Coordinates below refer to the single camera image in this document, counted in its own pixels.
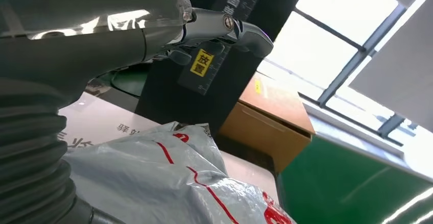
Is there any aluminium conveyor frame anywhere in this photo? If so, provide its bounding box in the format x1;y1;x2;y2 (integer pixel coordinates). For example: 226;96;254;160
302;101;433;184

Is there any green conveyor belt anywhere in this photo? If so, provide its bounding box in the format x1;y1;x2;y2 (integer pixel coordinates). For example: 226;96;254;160
277;136;433;224

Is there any black scanner column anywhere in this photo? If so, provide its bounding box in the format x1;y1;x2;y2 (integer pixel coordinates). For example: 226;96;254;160
135;0;312;137

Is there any brown cardboard box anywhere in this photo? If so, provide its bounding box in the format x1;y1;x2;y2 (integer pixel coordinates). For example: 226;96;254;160
218;72;316;174

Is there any grey mailer bag package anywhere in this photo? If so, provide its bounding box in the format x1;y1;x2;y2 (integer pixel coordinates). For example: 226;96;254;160
62;121;298;224

